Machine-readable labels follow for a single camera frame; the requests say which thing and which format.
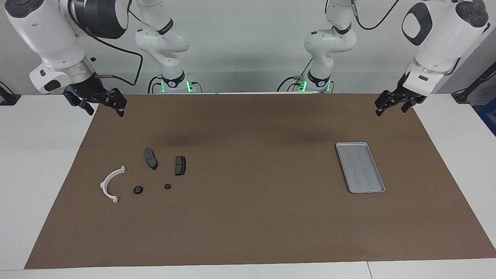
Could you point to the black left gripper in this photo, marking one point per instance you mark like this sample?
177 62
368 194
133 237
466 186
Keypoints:
405 95

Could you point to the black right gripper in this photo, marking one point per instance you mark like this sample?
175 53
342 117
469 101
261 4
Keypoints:
91 91

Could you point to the large black bearing gear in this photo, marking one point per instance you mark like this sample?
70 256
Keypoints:
138 190

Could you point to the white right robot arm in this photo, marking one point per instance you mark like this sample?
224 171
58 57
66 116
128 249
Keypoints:
38 31

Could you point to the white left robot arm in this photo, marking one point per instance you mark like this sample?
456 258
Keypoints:
441 35

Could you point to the silver metal tray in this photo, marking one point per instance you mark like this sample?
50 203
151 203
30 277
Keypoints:
360 167

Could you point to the black stand with pole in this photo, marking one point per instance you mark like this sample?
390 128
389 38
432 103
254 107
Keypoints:
463 95

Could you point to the long dark brake pad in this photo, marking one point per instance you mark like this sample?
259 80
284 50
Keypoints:
150 159

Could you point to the blue box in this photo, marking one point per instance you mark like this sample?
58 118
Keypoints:
489 120

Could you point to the black table clamp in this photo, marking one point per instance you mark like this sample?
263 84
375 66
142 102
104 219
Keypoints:
7 99

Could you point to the short dark brake pad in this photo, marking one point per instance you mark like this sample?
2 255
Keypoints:
180 166

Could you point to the brown table mat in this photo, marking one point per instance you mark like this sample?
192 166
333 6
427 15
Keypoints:
248 232

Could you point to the white curved plastic bracket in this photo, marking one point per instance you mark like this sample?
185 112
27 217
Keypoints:
104 190

